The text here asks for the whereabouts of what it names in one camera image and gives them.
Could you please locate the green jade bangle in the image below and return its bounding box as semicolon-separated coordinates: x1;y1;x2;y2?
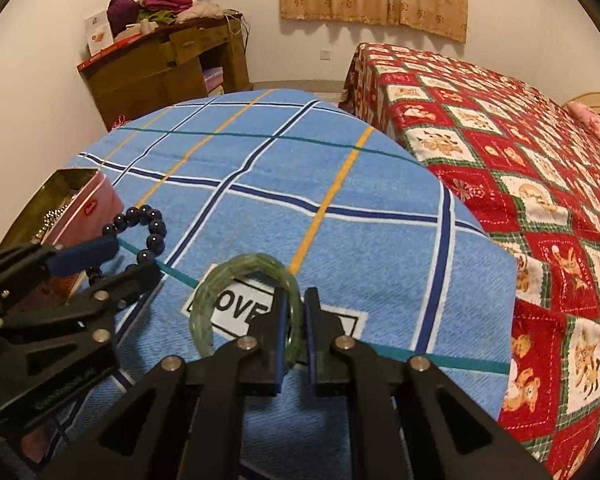
189;253;301;368

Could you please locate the pile of clothes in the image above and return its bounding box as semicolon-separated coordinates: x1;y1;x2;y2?
107;0;231;26

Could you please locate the blue plaid towel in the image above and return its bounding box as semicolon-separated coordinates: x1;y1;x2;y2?
10;89;518;480

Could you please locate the dark blue bead bracelet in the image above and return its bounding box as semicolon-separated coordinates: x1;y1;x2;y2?
86;205;168;286

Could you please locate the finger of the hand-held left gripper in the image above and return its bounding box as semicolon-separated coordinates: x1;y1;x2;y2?
0;261;162;346
0;237;120;291

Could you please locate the brown wooden desk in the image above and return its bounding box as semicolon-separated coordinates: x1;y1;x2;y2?
77;17;253;131

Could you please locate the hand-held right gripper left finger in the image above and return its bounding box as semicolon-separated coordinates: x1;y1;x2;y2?
40;287;291;480

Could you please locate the pink tin box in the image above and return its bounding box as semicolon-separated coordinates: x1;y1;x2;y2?
0;169;126;311

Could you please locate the white cardboard box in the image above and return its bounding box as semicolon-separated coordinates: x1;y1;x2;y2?
83;10;115;56

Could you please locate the flat red box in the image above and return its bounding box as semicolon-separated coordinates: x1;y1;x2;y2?
76;35;141;72

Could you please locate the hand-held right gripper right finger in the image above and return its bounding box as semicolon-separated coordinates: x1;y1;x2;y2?
304;287;551;480

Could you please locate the pink pillow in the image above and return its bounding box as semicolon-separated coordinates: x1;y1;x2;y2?
565;100;600;166

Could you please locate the cream headboard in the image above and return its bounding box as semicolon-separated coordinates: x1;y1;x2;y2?
562;91;600;126

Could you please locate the bed with red quilt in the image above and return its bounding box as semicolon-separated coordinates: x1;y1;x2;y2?
339;42;600;480

